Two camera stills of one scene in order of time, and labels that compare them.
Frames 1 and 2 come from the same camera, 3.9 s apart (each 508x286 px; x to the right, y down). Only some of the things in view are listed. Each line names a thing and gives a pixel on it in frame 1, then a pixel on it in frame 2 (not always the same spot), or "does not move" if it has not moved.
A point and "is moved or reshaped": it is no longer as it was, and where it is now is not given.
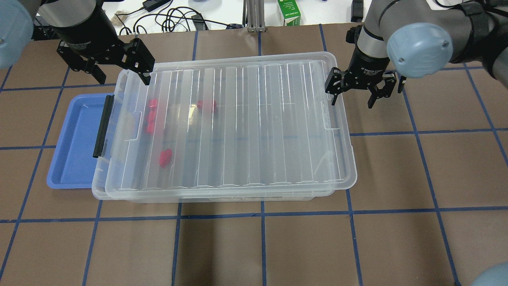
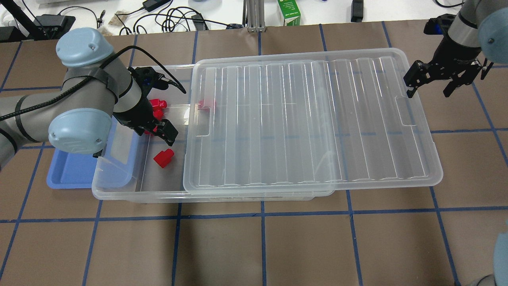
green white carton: (290, 11) does not move
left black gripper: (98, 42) → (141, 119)
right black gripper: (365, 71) → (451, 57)
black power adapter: (150, 5) does not move
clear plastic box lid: (260, 126) is moved or reshaped
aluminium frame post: (255, 16) does not move
